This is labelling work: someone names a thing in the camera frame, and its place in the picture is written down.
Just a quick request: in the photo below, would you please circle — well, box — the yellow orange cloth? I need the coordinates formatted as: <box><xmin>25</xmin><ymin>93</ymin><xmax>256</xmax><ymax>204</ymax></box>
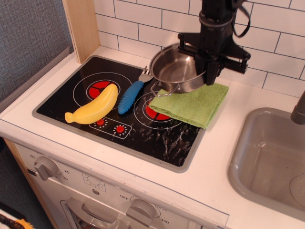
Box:
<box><xmin>9</xmin><ymin>219</ymin><xmax>34</xmax><ymax>229</ymax></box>

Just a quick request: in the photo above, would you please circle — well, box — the blue handled toy fork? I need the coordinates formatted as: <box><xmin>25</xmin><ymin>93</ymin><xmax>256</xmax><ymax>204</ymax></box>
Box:
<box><xmin>118</xmin><ymin>66</ymin><xmax>152</xmax><ymax>115</ymax></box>

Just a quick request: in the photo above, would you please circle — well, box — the green folded towel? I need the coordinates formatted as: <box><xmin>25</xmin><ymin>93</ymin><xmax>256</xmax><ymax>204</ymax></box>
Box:
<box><xmin>149</xmin><ymin>83</ymin><xmax>229</xmax><ymax>129</ymax></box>

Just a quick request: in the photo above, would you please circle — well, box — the yellow plastic banana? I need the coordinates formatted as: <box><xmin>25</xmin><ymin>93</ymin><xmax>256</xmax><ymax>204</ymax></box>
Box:
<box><xmin>64</xmin><ymin>84</ymin><xmax>118</xmax><ymax>125</ymax></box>

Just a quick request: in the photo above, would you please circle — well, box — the grey oven knob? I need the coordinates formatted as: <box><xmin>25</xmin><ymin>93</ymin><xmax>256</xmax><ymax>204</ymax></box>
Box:
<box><xmin>126</xmin><ymin>199</ymin><xmax>157</xmax><ymax>227</ymax></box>

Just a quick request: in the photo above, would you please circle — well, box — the small steel pan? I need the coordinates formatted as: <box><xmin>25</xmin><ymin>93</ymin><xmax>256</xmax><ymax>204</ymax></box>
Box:
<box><xmin>149</xmin><ymin>43</ymin><xmax>205</xmax><ymax>97</ymax></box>

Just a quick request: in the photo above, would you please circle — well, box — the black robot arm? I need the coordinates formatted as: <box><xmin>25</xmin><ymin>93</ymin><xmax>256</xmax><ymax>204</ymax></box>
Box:
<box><xmin>178</xmin><ymin>0</ymin><xmax>251</xmax><ymax>85</ymax></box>

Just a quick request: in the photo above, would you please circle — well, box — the grey faucet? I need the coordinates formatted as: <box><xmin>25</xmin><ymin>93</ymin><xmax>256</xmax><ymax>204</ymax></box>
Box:
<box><xmin>290</xmin><ymin>92</ymin><xmax>305</xmax><ymax>125</ymax></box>

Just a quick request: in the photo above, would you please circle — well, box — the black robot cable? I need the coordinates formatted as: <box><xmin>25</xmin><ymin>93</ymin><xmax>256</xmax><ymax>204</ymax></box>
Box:
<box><xmin>232</xmin><ymin>4</ymin><xmax>251</xmax><ymax>38</ymax></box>

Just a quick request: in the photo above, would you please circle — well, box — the grey timer knob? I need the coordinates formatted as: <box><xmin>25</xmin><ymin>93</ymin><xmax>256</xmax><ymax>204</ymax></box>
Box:
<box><xmin>34</xmin><ymin>156</ymin><xmax>59</xmax><ymax>181</ymax></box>

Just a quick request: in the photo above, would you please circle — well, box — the black toy stovetop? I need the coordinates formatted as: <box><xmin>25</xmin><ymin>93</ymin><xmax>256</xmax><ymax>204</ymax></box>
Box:
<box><xmin>33</xmin><ymin>56</ymin><xmax>204</xmax><ymax>173</ymax></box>

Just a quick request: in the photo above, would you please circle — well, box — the grey sink basin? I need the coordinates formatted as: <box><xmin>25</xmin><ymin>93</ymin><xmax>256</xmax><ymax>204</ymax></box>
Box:
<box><xmin>228</xmin><ymin>107</ymin><xmax>305</xmax><ymax>221</ymax></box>

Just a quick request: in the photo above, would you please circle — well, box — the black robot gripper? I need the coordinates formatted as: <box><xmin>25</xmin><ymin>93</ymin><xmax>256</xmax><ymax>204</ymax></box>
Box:
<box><xmin>178</xmin><ymin>22</ymin><xmax>251</xmax><ymax>85</ymax></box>

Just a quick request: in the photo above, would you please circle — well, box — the grey oven door handle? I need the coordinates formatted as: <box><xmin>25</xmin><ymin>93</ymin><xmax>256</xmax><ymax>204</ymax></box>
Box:
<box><xmin>67</xmin><ymin>198</ymin><xmax>130</xmax><ymax>229</ymax></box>

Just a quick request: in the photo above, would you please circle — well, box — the wooden side post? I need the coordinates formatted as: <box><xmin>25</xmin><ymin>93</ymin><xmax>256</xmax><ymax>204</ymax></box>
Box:
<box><xmin>62</xmin><ymin>0</ymin><xmax>100</xmax><ymax>64</ymax></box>

